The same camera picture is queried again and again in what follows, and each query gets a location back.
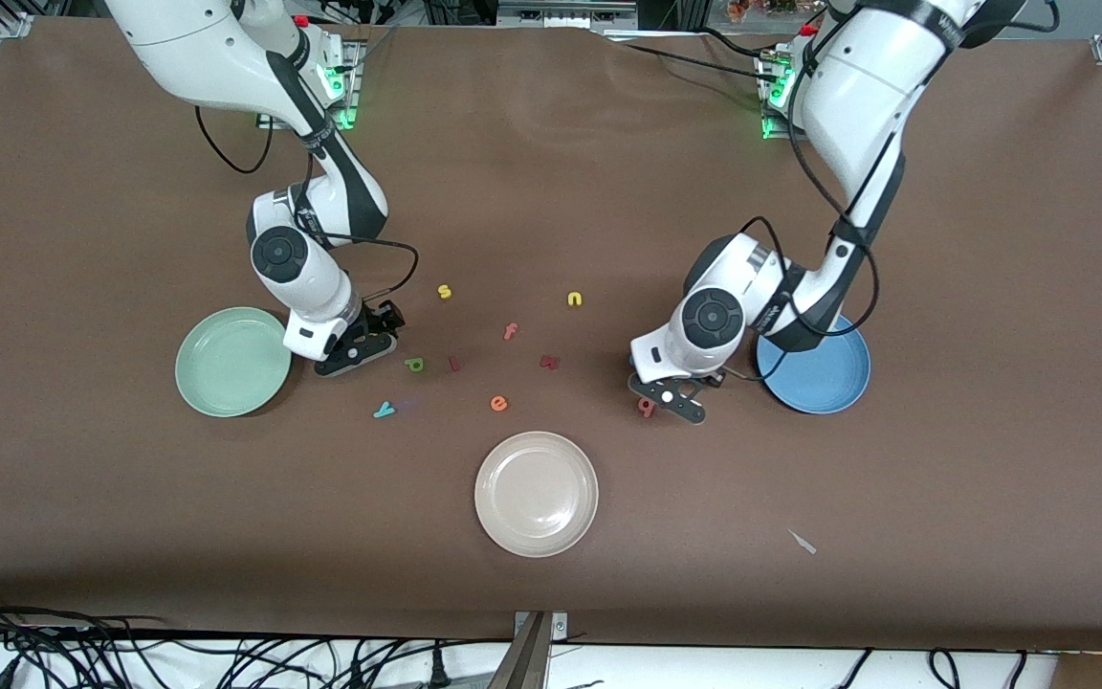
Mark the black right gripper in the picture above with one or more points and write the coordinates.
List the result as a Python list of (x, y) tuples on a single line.
[(381, 322)]

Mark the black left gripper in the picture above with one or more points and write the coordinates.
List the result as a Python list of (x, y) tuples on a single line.
[(714, 380)]

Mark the reddish letter q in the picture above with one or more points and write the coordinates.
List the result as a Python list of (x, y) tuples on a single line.
[(645, 410)]

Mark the teal letter y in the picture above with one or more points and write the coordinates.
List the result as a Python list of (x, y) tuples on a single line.
[(384, 411)]

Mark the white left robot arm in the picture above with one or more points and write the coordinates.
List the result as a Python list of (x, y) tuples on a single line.
[(857, 96)]

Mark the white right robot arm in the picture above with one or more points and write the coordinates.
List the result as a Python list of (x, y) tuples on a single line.
[(207, 48)]

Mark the blue plate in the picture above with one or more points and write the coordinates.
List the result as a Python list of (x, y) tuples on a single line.
[(828, 383)]

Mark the green plate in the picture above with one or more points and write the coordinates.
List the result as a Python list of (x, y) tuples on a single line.
[(226, 364)]

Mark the beige plate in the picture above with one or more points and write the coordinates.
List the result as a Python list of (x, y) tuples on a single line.
[(537, 494)]

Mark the white paper scrap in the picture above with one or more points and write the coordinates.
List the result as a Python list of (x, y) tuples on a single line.
[(803, 543)]

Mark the dark metal beam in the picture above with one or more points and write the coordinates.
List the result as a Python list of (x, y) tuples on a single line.
[(522, 660)]

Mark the brown table cover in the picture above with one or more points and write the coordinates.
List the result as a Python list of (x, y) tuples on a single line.
[(130, 498)]

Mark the orange decoration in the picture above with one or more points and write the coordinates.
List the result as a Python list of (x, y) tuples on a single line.
[(761, 8)]

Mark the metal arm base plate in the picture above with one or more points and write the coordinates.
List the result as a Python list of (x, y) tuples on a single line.
[(350, 120), (769, 129)]

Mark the silver metal bracket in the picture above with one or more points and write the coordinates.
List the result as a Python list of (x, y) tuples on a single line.
[(561, 627)]

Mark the grey metal frame equipment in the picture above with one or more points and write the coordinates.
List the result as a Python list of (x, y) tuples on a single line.
[(565, 11)]

